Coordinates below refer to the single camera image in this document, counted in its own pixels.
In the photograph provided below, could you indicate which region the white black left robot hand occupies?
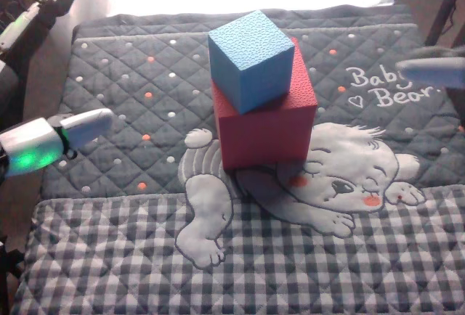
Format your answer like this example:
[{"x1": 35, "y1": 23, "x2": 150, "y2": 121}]
[{"x1": 0, "y1": 107, "x2": 115, "y2": 180}]

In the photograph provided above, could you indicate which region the large red cube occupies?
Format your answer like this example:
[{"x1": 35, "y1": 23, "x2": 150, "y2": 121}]
[{"x1": 211, "y1": 37, "x2": 319, "y2": 175}]

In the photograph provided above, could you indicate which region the small blue cube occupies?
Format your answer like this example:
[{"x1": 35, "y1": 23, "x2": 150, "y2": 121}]
[{"x1": 207, "y1": 9, "x2": 295, "y2": 115}]

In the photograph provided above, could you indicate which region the black stand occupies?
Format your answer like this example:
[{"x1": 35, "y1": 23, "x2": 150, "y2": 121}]
[{"x1": 0, "y1": 234, "x2": 25, "y2": 294}]

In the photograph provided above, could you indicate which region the grey bear print quilt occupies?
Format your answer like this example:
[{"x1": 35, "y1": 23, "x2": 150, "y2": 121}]
[{"x1": 10, "y1": 2, "x2": 465, "y2": 315}]

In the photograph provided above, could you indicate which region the dark pole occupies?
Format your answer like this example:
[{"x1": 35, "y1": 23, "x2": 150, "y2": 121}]
[{"x1": 423, "y1": 0, "x2": 465, "y2": 49}]

